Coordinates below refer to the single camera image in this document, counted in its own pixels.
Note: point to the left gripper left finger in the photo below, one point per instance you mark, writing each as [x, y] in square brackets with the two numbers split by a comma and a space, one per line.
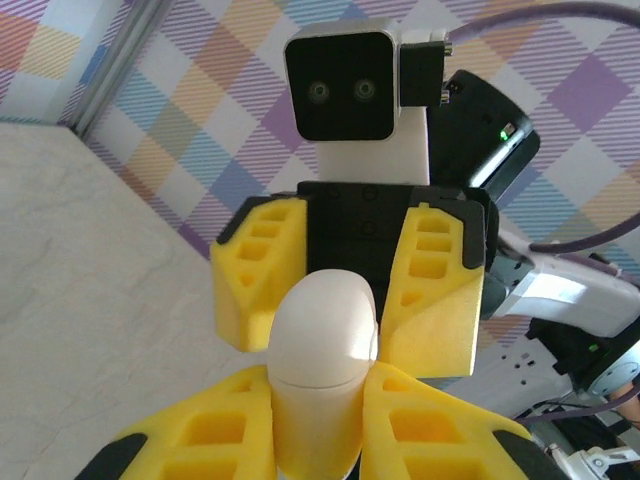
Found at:
[175, 465]

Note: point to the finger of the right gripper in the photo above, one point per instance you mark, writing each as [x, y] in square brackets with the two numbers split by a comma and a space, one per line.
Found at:
[235, 300]
[440, 325]

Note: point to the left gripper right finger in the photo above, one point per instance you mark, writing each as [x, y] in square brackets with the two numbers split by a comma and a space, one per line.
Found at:
[450, 450]

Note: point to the white earbud charging case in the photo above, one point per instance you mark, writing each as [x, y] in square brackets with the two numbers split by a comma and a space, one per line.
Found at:
[320, 325]

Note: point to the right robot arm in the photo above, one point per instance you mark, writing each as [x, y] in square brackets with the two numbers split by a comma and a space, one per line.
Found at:
[565, 295]

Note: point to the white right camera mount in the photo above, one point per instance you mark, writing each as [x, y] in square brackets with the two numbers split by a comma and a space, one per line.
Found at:
[375, 160]

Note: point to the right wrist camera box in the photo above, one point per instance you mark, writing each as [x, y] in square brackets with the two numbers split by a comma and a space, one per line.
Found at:
[345, 85]

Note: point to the aluminium frame post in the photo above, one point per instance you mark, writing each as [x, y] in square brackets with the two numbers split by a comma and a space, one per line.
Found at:
[107, 60]

